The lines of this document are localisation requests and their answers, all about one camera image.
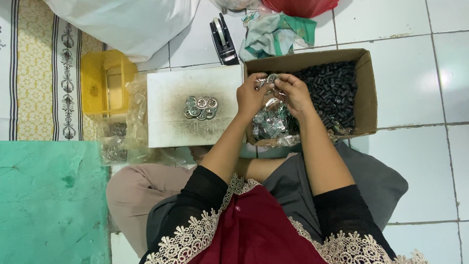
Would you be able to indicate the person's right hand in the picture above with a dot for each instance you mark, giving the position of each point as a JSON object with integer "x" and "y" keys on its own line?
{"x": 296, "y": 96}

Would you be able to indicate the person's left hand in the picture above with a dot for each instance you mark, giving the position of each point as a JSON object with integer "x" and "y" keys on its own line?
{"x": 250, "y": 98}

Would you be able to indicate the small round metal part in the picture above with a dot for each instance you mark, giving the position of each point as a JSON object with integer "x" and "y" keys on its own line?
{"x": 271, "y": 78}

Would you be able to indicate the heap of shiny metal brackets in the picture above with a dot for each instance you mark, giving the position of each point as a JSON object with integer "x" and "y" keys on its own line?
{"x": 271, "y": 123}

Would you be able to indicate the heap of black cylindrical parts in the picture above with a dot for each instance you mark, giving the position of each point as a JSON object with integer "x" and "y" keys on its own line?
{"x": 335, "y": 91}

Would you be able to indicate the pile of round metal discs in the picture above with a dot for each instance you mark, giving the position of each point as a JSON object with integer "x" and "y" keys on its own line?
{"x": 201, "y": 107}

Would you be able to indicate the black tape dispenser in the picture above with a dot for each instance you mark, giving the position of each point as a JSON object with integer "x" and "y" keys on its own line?
{"x": 222, "y": 41}

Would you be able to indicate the crumpled teal patterned cloth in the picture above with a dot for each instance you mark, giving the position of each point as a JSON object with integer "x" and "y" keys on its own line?
{"x": 274, "y": 35}

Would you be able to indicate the brown cardboard box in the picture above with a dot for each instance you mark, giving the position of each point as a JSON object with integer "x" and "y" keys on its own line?
{"x": 366, "y": 95}

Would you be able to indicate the white square work board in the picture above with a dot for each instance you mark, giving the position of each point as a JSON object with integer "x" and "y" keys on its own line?
{"x": 168, "y": 110}

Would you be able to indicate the red plastic bag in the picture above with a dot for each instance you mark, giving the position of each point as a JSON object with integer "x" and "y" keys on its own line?
{"x": 298, "y": 7}

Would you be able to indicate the clear plastic bag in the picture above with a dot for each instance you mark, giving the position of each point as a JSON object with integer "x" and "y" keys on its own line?
{"x": 234, "y": 5}

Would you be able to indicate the clear plastic bags of parts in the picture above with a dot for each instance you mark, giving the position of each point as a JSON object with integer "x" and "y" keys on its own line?
{"x": 124, "y": 132}

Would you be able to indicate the yellow plastic container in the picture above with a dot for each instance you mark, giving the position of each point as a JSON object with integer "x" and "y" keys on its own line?
{"x": 106, "y": 82}

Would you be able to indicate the large white plastic sack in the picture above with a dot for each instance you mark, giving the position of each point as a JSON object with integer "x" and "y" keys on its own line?
{"x": 124, "y": 25}

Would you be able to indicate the yellow patterned floor mat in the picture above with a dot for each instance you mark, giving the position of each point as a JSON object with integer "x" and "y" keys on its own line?
{"x": 44, "y": 73}

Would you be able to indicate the green foam mat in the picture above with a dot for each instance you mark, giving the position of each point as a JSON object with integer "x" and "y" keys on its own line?
{"x": 51, "y": 201}

